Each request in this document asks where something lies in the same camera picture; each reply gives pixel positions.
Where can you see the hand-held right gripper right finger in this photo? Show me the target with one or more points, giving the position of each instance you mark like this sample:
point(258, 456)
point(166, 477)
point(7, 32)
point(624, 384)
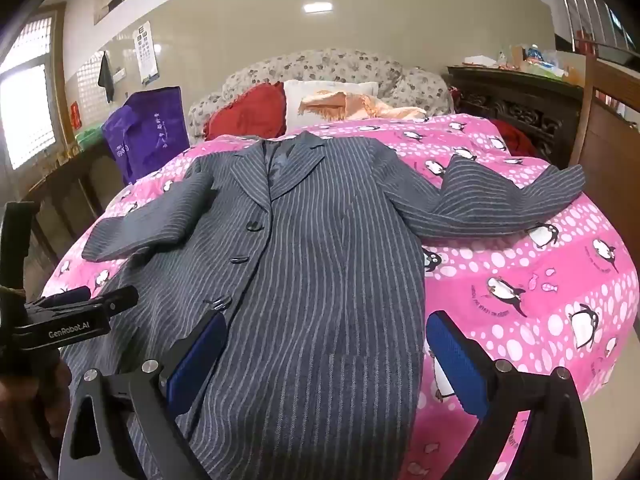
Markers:
point(455, 355)

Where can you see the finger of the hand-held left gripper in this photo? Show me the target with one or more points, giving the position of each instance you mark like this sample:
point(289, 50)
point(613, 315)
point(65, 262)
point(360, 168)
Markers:
point(65, 296)
point(120, 297)

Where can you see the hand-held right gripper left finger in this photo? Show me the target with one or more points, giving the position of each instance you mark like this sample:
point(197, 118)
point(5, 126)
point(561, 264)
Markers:
point(197, 360)

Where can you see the grey striped coat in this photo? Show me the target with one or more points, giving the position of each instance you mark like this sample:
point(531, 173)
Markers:
point(325, 260)

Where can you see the brown wooden side cabinet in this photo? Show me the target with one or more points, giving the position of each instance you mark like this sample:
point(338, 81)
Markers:
point(65, 200)

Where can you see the pink penguin printed blanket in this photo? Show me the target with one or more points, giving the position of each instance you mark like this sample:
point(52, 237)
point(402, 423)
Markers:
point(505, 270)

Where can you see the green plastic item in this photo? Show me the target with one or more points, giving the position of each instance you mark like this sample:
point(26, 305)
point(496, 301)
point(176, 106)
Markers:
point(90, 137)

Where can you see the purple fabric bag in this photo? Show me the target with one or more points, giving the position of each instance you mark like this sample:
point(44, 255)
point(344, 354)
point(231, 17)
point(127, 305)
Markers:
point(150, 135)

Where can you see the window with lattice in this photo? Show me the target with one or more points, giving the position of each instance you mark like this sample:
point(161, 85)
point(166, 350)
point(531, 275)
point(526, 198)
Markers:
point(27, 110)

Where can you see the dark hanging cloth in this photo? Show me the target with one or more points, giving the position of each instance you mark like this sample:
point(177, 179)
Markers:
point(106, 77)

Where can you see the red cloth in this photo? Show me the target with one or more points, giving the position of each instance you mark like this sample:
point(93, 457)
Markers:
point(517, 140)

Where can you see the red pillow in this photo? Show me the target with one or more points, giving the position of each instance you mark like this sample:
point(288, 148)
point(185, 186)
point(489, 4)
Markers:
point(245, 110)

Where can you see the eye chart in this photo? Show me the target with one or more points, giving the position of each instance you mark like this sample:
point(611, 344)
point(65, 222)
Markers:
point(146, 55)

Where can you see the white pillow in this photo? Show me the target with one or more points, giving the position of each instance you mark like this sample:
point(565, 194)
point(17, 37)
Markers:
point(295, 110)

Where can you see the brown wooden board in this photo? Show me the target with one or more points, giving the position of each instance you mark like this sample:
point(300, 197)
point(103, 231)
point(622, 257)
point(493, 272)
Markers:
point(610, 150)

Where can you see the orange fringed cloth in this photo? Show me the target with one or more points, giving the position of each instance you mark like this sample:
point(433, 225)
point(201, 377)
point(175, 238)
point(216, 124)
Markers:
point(345, 102)

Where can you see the blue and white bottle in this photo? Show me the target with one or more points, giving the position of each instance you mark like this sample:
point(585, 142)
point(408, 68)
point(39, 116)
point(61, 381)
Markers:
point(533, 53)

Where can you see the bright rectangular light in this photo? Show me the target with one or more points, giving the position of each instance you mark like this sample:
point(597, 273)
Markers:
point(318, 7)

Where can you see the red wall sticker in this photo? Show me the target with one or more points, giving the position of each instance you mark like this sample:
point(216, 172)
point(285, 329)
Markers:
point(75, 114)

